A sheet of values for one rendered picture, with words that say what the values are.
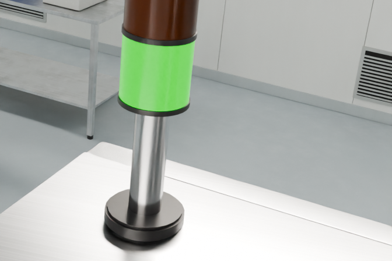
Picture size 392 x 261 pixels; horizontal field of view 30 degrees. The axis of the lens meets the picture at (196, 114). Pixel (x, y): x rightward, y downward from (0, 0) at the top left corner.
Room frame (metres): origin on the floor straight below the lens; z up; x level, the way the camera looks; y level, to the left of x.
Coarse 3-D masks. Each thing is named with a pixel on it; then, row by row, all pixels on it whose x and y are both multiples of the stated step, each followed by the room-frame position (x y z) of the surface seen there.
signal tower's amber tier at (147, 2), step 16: (128, 0) 0.45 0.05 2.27; (144, 0) 0.45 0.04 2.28; (160, 0) 0.44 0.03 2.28; (176, 0) 0.45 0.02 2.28; (192, 0) 0.45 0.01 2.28; (128, 16) 0.45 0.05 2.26; (144, 16) 0.44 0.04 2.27; (160, 16) 0.44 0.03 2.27; (176, 16) 0.45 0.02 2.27; (192, 16) 0.46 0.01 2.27; (144, 32) 0.44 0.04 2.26; (160, 32) 0.44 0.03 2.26; (176, 32) 0.45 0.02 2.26; (192, 32) 0.46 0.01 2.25
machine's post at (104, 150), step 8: (104, 144) 0.58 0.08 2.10; (112, 144) 0.59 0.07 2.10; (88, 152) 0.57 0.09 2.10; (96, 152) 0.57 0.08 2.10; (104, 152) 0.57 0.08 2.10; (112, 152) 0.57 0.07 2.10; (120, 152) 0.57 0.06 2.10; (128, 152) 0.57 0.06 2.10; (112, 160) 0.56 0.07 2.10; (120, 160) 0.56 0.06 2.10; (128, 160) 0.56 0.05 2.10
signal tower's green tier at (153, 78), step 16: (128, 48) 0.45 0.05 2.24; (144, 48) 0.44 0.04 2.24; (160, 48) 0.44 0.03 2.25; (176, 48) 0.45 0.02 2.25; (192, 48) 0.46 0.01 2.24; (128, 64) 0.45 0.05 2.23; (144, 64) 0.44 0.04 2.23; (160, 64) 0.44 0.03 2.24; (176, 64) 0.45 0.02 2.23; (128, 80) 0.45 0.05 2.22; (144, 80) 0.44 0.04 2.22; (160, 80) 0.44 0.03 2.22; (176, 80) 0.45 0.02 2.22; (128, 96) 0.45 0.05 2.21; (144, 96) 0.44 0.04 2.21; (160, 96) 0.44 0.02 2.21; (176, 96) 0.45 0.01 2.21
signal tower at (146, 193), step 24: (144, 120) 0.46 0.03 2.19; (168, 120) 0.46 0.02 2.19; (144, 144) 0.46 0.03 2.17; (144, 168) 0.46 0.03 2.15; (120, 192) 0.48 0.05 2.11; (144, 192) 0.46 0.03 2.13; (120, 216) 0.45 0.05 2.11; (144, 216) 0.45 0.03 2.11; (168, 216) 0.46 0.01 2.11; (144, 240) 0.44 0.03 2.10
